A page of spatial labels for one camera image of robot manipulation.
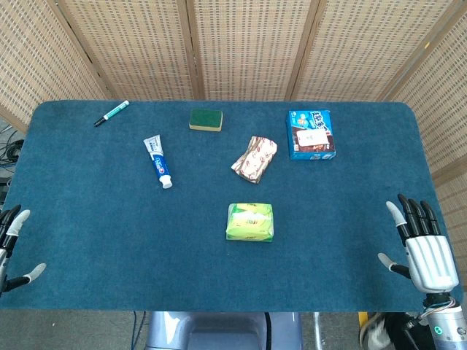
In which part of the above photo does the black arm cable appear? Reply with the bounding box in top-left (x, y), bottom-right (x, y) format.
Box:
top-left (399, 316), bottom-right (424, 350)

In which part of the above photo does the white blue toothpaste tube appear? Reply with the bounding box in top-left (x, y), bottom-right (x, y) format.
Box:
top-left (142, 133), bottom-right (174, 190)

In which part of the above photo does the black white shoe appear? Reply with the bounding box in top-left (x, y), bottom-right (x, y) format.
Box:
top-left (359, 312), bottom-right (390, 349)

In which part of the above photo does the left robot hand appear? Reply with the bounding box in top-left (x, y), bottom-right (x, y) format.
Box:
top-left (0, 204), bottom-right (47, 293)

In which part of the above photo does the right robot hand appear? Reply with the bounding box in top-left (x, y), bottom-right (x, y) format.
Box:
top-left (377, 193), bottom-right (460, 293)

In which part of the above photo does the blue floor cable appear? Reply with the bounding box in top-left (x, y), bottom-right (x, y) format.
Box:
top-left (131, 311), bottom-right (147, 350)

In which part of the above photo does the brown white snack packet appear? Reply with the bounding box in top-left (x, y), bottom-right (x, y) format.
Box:
top-left (231, 136), bottom-right (278, 185)

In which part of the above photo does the green white marker pen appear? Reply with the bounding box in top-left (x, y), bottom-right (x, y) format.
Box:
top-left (93, 100), bottom-right (131, 128)

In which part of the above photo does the blue table mat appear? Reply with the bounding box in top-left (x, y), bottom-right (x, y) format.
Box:
top-left (0, 100), bottom-right (463, 313)

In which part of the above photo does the woven bamboo folding screen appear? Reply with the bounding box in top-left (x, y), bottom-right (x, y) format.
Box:
top-left (0, 0), bottom-right (467, 314)

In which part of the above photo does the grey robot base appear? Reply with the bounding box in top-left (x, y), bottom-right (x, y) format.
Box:
top-left (144, 311), bottom-right (304, 350)

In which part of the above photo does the blue snack box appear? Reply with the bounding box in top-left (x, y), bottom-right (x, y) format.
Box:
top-left (287, 109), bottom-right (337, 161)

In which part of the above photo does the black cable bundle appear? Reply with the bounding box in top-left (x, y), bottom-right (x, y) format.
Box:
top-left (0, 123), bottom-right (25, 172)

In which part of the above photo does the green yellow sponge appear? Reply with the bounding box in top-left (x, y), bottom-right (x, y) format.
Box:
top-left (188, 108), bottom-right (224, 133)

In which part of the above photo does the green tissue pack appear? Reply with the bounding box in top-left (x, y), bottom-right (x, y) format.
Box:
top-left (225, 202), bottom-right (275, 242)

